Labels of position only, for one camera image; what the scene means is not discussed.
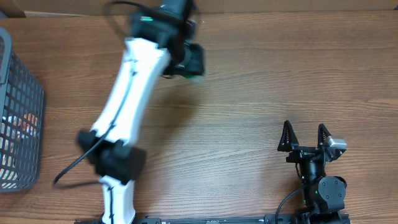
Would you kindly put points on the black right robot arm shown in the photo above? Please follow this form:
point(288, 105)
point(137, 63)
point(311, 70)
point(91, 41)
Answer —
point(323, 196)

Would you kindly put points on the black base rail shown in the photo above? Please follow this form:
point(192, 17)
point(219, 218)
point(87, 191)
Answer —
point(267, 219)

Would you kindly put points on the orange white small packet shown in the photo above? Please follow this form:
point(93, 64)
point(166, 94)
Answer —
point(19, 128)

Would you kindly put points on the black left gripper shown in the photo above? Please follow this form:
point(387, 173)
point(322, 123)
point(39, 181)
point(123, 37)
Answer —
point(196, 66)

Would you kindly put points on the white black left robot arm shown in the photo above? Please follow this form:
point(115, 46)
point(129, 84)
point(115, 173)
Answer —
point(159, 45)

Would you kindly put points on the dark grey mesh basket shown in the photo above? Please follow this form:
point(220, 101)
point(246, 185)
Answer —
point(23, 102)

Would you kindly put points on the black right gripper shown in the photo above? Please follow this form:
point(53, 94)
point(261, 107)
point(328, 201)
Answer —
point(288, 143)

